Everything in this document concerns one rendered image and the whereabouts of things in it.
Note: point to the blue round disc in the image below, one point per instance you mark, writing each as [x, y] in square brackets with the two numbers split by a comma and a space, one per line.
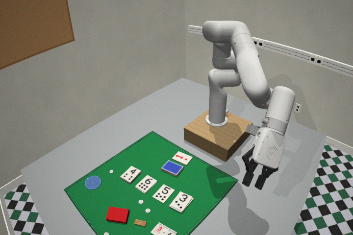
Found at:
[93, 182]

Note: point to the red rectangular block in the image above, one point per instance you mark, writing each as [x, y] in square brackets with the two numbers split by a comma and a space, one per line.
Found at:
[117, 215]

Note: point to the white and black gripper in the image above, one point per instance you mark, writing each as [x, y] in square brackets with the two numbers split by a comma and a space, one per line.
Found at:
[266, 149]

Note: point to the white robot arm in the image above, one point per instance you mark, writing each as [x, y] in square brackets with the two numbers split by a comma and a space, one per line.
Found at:
[242, 65]

